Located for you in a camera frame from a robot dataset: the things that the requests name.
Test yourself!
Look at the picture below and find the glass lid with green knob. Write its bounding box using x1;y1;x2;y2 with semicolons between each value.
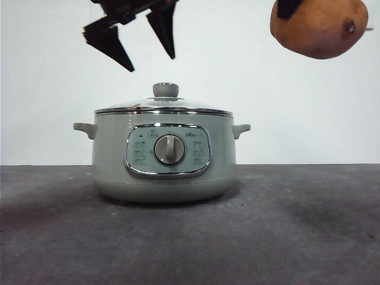
94;82;233;115

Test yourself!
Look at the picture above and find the brown potato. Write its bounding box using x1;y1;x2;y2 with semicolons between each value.
270;0;369;60

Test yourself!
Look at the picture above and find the pale green electric pot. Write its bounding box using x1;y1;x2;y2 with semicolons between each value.
72;110;252;204

